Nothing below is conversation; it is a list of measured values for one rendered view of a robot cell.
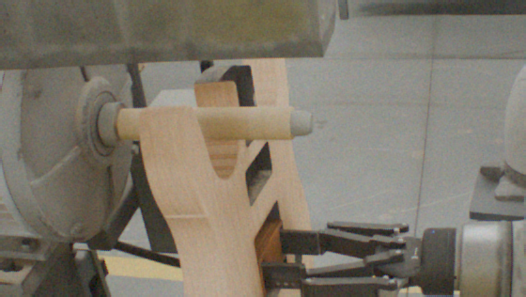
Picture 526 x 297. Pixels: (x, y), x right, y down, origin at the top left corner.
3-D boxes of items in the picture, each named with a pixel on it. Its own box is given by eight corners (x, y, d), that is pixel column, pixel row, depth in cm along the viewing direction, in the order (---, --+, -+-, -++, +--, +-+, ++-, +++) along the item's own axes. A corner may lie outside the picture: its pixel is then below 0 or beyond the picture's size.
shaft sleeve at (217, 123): (129, 140, 78) (116, 137, 75) (131, 110, 78) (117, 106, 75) (296, 141, 73) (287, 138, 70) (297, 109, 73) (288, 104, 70)
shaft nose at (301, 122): (295, 136, 72) (289, 134, 70) (295, 112, 73) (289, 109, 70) (315, 137, 72) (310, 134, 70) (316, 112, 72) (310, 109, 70)
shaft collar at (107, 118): (116, 148, 79) (95, 143, 74) (117, 105, 79) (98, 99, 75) (131, 148, 78) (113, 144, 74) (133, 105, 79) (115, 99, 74)
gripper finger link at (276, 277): (319, 284, 78) (314, 300, 75) (273, 283, 79) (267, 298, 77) (318, 273, 77) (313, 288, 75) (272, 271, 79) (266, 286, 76)
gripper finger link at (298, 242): (317, 233, 84) (317, 229, 85) (257, 231, 86) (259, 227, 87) (318, 256, 85) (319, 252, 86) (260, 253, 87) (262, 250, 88)
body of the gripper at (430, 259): (455, 312, 75) (369, 310, 77) (457, 271, 82) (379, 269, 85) (456, 252, 72) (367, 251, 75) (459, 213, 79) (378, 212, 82)
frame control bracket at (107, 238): (87, 250, 100) (80, 227, 98) (136, 177, 116) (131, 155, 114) (112, 252, 99) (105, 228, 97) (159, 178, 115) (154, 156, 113)
